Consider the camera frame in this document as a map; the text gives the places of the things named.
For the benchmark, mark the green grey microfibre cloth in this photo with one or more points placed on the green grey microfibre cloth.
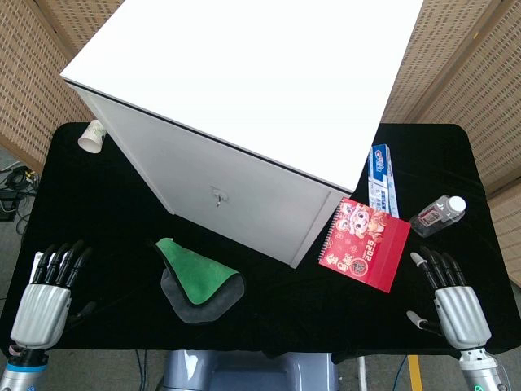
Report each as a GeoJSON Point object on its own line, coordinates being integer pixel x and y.
{"type": "Point", "coordinates": [199, 281]}

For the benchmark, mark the clear bottle white cap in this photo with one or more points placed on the clear bottle white cap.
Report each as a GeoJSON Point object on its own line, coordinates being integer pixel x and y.
{"type": "Point", "coordinates": [437, 216]}

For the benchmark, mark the blue white toothpaste box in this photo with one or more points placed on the blue white toothpaste box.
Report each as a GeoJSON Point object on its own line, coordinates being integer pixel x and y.
{"type": "Point", "coordinates": [382, 179]}

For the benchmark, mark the black velvet table cloth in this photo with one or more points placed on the black velvet table cloth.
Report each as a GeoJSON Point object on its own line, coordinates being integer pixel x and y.
{"type": "Point", "coordinates": [122, 228]}

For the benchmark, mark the white paper cup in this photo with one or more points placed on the white paper cup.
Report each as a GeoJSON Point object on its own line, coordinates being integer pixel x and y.
{"type": "Point", "coordinates": [93, 136]}

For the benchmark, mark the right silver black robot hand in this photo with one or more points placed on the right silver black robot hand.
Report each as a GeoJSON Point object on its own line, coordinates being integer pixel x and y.
{"type": "Point", "coordinates": [462, 311]}

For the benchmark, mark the red spiral desk calendar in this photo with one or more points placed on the red spiral desk calendar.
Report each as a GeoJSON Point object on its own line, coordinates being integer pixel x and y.
{"type": "Point", "coordinates": [364, 244]}

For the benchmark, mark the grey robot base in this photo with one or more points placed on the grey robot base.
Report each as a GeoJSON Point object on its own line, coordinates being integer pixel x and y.
{"type": "Point", "coordinates": [248, 372]}

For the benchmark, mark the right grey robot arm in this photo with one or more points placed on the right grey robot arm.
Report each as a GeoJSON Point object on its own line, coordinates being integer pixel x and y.
{"type": "Point", "coordinates": [482, 368]}

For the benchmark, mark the white cabinet box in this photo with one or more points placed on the white cabinet box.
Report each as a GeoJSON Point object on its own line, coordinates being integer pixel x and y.
{"type": "Point", "coordinates": [244, 114]}

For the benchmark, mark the perforated beige screen panel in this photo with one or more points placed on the perforated beige screen panel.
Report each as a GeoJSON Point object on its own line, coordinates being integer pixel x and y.
{"type": "Point", "coordinates": [36, 69]}
{"type": "Point", "coordinates": [468, 81]}

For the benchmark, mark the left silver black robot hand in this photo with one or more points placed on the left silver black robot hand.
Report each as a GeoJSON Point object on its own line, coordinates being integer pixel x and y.
{"type": "Point", "coordinates": [42, 305]}

